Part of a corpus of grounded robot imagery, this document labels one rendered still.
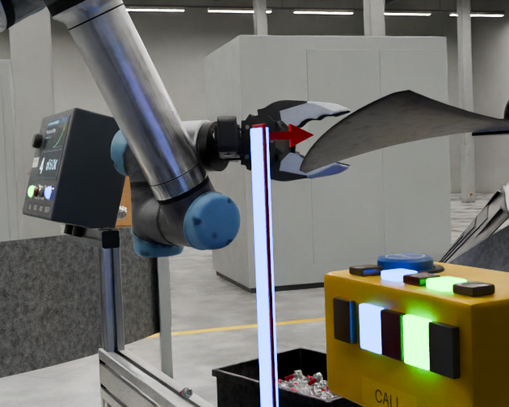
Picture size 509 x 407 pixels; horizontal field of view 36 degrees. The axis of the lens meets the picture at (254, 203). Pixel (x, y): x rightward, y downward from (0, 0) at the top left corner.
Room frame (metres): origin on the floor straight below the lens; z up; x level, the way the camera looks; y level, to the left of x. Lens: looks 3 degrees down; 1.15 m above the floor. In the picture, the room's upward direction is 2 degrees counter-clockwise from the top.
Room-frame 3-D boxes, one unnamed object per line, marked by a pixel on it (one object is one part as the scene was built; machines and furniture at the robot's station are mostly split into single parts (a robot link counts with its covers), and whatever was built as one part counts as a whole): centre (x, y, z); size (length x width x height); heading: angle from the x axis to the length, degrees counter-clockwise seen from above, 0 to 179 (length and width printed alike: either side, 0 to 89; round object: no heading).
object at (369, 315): (0.52, -0.07, 1.04); 0.02 x 0.01 x 0.03; 26
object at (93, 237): (1.36, 0.28, 1.04); 0.24 x 0.03 x 0.03; 26
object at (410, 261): (0.57, -0.11, 1.08); 0.04 x 0.04 x 0.02
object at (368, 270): (0.55, -0.08, 1.08); 0.02 x 0.02 x 0.01; 26
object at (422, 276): (0.50, -0.11, 1.08); 0.02 x 0.02 x 0.01; 26
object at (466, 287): (0.46, -0.13, 1.08); 0.02 x 0.02 x 0.01; 26
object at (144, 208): (1.15, 0.13, 1.08); 0.11 x 0.08 x 0.11; 33
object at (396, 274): (0.53, -0.09, 1.08); 0.02 x 0.02 x 0.01; 26
